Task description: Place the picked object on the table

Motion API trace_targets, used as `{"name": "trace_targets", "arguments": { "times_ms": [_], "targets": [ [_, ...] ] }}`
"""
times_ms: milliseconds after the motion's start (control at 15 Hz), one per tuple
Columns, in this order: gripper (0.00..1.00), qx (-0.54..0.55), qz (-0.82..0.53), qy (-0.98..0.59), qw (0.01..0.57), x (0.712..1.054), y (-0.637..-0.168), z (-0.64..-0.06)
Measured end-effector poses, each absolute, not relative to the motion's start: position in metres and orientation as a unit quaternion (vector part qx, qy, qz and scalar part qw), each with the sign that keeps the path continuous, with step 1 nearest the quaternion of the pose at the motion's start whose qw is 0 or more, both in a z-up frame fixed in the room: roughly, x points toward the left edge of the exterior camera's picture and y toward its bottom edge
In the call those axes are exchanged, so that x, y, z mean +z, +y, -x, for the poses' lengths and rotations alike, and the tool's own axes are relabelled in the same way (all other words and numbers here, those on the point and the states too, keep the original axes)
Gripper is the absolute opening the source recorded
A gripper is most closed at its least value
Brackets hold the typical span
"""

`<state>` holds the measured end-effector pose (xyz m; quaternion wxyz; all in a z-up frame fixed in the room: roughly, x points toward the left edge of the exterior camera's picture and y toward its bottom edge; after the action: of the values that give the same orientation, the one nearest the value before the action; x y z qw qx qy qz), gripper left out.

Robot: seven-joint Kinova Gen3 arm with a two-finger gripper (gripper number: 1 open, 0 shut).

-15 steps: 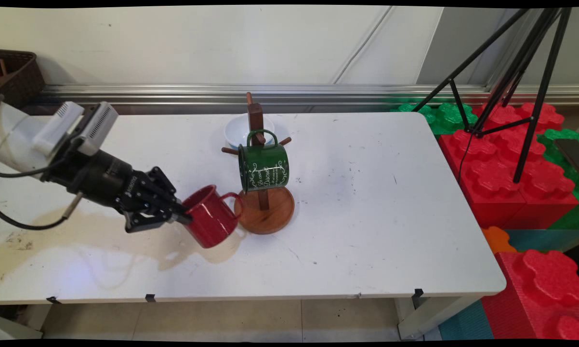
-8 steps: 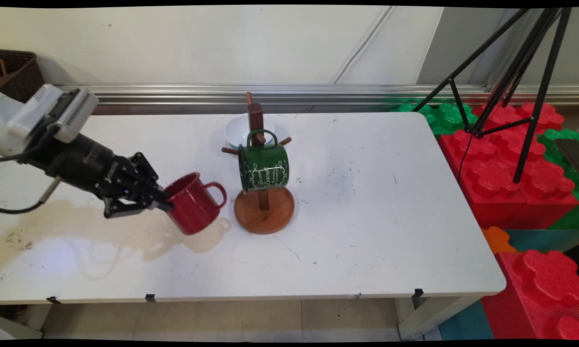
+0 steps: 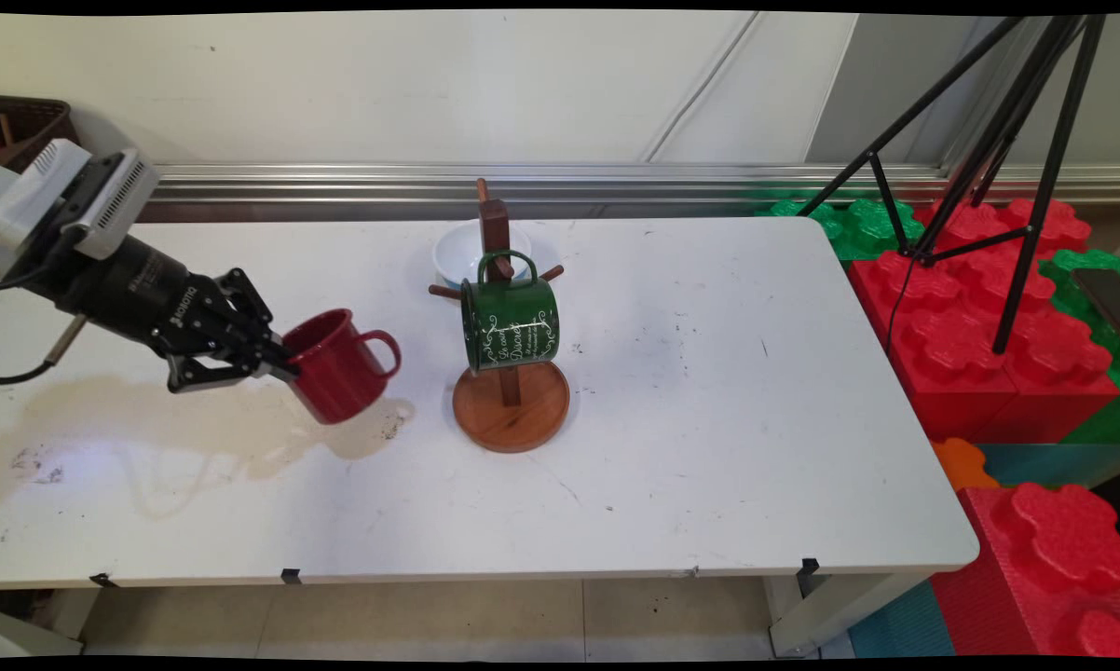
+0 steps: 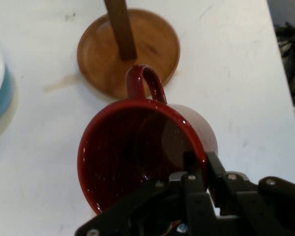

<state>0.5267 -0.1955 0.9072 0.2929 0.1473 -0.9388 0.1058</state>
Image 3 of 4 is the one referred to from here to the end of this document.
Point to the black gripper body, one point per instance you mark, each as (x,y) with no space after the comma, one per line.
(141,294)

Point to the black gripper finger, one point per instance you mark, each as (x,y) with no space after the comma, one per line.
(257,321)
(215,371)

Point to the red enamel mug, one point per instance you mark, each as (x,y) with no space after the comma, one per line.
(336,373)

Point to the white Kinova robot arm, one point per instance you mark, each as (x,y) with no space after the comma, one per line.
(20,214)

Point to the dark brown wicker basket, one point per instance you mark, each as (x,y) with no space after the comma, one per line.
(29,121)

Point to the white bowl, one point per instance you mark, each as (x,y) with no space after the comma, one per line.
(457,256)

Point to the green enamel mug white lettering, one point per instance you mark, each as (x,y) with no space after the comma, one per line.
(509,326)

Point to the brown wooden mug tree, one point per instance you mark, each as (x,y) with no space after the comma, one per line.
(513,419)

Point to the white table leg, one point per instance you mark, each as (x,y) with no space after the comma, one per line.
(830,615)
(71,610)

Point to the small green foam block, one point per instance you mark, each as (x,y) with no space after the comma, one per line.
(858,228)

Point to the large red foam block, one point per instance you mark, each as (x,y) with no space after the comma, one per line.
(951,345)

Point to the teal foam block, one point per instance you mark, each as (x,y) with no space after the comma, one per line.
(900,624)
(1054,461)

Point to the orange foam block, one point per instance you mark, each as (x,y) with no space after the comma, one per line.
(962,464)

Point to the black tripod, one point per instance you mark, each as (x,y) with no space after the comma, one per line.
(1047,186)

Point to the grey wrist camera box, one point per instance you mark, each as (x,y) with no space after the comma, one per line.
(122,200)

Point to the aluminium wall rail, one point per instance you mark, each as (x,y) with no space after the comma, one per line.
(616,182)

